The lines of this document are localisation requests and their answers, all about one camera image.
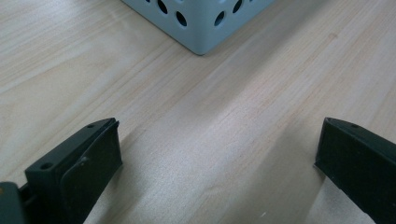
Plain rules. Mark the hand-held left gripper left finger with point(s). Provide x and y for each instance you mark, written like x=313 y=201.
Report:
x=74 y=174

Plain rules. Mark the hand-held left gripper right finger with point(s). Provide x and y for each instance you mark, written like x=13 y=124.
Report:
x=358 y=161

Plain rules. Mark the grey perforated plastic basket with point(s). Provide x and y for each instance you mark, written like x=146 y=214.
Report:
x=199 y=28

